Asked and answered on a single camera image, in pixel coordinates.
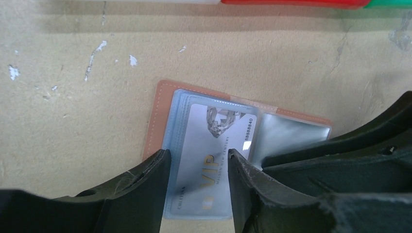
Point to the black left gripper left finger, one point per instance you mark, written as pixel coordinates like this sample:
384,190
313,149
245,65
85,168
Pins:
131,202

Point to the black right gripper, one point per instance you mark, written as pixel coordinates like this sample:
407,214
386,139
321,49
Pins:
374,158

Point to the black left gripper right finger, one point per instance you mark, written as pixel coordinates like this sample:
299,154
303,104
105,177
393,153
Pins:
261,204

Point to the brown leather card holder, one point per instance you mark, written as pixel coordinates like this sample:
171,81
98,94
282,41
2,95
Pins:
277,130

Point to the green plastic bin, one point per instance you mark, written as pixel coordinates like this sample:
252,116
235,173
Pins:
397,4

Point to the red plastic bin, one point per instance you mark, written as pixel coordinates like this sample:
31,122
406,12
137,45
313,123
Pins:
339,4

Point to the white plastic bin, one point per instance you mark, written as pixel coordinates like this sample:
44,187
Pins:
207,2

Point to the silver VIP card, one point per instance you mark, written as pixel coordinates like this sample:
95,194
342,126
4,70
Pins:
201,188

